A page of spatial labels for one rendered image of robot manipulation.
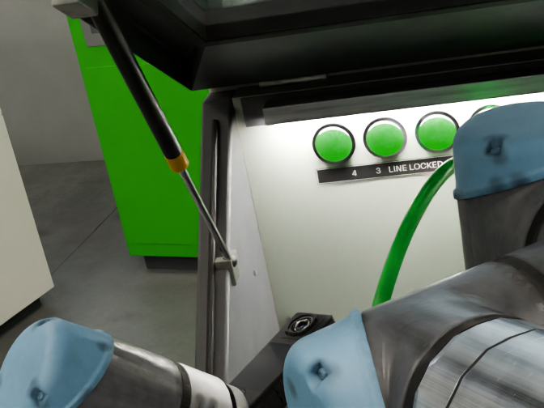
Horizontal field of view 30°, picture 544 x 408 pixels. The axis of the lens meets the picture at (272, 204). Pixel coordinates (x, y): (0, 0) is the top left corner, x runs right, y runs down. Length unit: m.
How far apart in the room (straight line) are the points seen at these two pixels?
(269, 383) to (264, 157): 0.48
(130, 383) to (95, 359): 0.03
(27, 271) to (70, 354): 3.43
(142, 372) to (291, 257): 0.60
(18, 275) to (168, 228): 0.61
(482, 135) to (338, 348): 0.17
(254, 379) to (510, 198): 0.33
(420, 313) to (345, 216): 0.82
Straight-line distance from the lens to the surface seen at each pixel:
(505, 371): 0.35
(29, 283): 4.10
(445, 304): 0.41
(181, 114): 3.81
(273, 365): 0.79
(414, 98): 1.13
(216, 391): 0.73
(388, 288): 0.84
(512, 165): 0.52
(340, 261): 1.25
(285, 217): 1.24
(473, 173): 0.53
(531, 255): 0.45
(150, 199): 4.04
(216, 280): 1.10
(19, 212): 4.02
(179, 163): 0.98
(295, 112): 1.15
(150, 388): 0.69
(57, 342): 0.66
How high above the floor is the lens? 1.79
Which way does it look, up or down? 23 degrees down
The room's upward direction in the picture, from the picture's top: 11 degrees counter-clockwise
